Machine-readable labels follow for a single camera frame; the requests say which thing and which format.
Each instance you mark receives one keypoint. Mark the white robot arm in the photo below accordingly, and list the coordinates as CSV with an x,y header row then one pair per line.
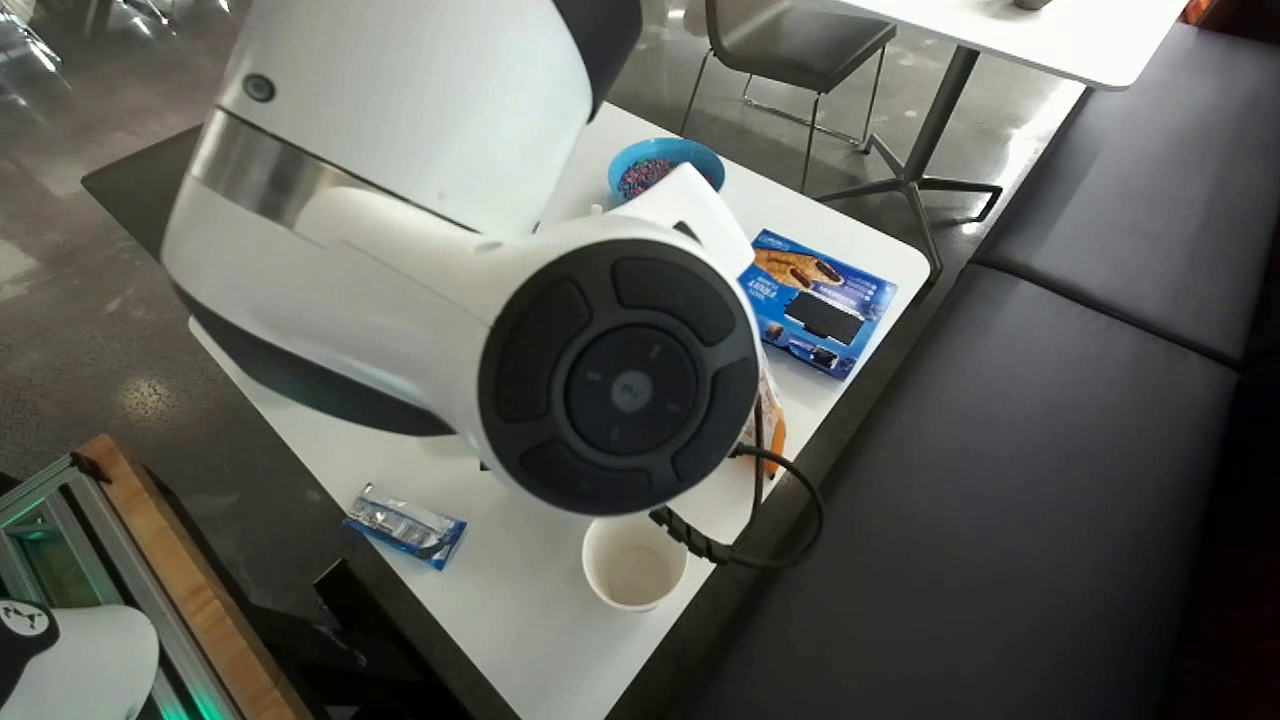
x,y
370,193

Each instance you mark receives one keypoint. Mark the blue plastic bowl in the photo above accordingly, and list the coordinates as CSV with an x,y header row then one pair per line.
x,y
648,163

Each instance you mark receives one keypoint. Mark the blue cookie box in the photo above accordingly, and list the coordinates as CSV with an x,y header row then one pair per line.
x,y
812,304

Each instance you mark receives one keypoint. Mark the white main table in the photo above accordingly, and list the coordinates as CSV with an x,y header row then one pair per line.
x,y
512,607

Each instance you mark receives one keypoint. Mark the silver blue snack packet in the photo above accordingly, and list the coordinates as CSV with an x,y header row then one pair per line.
x,y
403,524

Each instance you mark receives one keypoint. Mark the black bench sofa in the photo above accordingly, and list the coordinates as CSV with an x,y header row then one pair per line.
x,y
1015,530

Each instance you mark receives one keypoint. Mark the white side table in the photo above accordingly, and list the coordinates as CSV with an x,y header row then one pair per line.
x,y
1094,40

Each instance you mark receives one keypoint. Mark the wooden framed rack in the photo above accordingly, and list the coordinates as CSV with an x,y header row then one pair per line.
x,y
99,530

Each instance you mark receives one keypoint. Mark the white black cap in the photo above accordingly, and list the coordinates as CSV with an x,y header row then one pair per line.
x,y
72,661

